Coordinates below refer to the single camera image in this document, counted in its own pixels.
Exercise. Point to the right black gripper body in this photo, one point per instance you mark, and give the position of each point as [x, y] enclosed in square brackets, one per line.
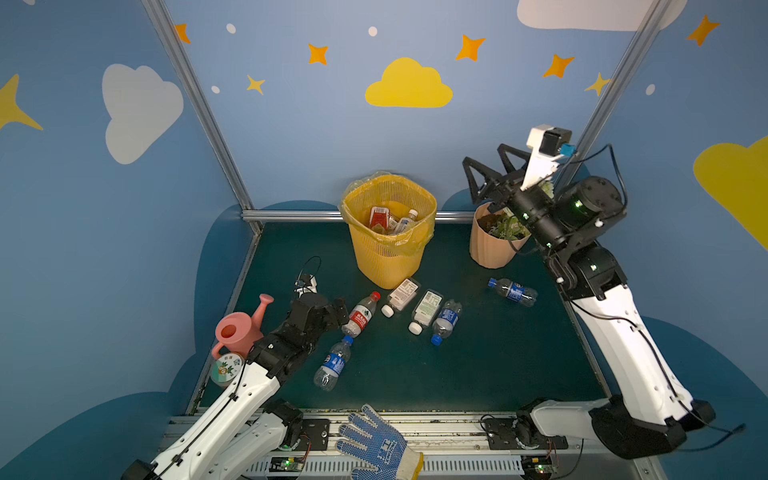
[505, 187]

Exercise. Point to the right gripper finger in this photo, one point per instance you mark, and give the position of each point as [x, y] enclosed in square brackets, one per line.
[505, 152]
[485, 184]

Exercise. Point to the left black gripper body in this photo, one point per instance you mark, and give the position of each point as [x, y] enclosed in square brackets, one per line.
[327, 306]

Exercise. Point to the square bottle green label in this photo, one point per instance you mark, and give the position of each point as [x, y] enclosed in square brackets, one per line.
[425, 311]

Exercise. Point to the clear bottle white cap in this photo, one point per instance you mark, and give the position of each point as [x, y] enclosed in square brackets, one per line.
[406, 222]

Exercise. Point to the red yellow tea bottle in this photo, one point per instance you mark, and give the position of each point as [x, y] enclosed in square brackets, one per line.
[379, 220]

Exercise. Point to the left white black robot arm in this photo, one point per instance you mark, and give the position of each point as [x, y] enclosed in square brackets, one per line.
[247, 422]

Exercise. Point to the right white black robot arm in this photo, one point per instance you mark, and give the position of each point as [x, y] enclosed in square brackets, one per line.
[652, 412]

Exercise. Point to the square bottle near bin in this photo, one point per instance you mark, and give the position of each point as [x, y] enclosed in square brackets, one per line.
[400, 297]

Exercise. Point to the yellow ribbed waste bin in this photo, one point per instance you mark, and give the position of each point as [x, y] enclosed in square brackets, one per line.
[385, 272]

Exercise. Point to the yellow plastic bin liner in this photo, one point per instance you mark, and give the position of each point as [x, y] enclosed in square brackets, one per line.
[399, 195]

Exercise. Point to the red label water bottle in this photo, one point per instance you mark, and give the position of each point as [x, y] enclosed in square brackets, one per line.
[361, 315]

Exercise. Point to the green white artificial flowers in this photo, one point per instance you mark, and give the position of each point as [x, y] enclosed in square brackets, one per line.
[504, 225]

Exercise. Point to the pink ribbed flower pot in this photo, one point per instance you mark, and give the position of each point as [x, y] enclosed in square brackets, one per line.
[488, 251]

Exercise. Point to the blue label bottle front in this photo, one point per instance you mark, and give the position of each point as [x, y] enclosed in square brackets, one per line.
[327, 375]

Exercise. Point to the Pepsi bottle blue label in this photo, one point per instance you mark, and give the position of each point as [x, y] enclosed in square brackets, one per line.
[514, 291]

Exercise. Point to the pink watering can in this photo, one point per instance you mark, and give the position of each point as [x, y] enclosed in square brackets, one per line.
[238, 331]

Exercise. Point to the blue label bottle centre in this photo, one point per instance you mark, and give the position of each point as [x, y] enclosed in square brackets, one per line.
[444, 324]

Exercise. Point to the round floral tin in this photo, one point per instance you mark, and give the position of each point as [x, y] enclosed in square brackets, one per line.
[226, 369]

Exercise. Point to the blue dotted work glove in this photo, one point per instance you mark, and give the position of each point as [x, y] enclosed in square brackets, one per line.
[382, 449]

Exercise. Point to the left green circuit board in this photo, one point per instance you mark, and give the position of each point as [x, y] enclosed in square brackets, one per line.
[288, 465]

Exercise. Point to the green circuit board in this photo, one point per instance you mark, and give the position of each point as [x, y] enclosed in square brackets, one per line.
[537, 468]
[288, 465]

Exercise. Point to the right green circuit board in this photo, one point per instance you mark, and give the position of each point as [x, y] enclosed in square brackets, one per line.
[537, 468]

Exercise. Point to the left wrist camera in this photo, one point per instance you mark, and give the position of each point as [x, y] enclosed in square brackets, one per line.
[304, 284]

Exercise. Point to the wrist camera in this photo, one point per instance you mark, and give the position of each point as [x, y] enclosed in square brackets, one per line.
[304, 284]
[548, 146]

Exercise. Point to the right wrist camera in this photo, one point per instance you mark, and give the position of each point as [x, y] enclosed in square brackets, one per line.
[548, 146]

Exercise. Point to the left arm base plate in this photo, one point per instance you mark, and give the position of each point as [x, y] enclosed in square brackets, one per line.
[311, 434]

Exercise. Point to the rear aluminium frame rail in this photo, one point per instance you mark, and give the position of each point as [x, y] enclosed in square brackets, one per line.
[292, 216]

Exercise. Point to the front aluminium rail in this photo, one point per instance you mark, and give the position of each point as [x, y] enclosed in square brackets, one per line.
[454, 447]

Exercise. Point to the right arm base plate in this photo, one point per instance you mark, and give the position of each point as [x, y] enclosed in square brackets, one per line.
[512, 433]

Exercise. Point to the right aluminium frame post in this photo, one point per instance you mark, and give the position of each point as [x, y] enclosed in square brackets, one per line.
[639, 46]

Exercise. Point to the aluminium frame post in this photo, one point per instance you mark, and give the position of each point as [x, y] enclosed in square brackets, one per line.
[639, 46]
[161, 20]

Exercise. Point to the left aluminium frame post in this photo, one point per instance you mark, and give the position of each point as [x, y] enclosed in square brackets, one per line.
[161, 20]

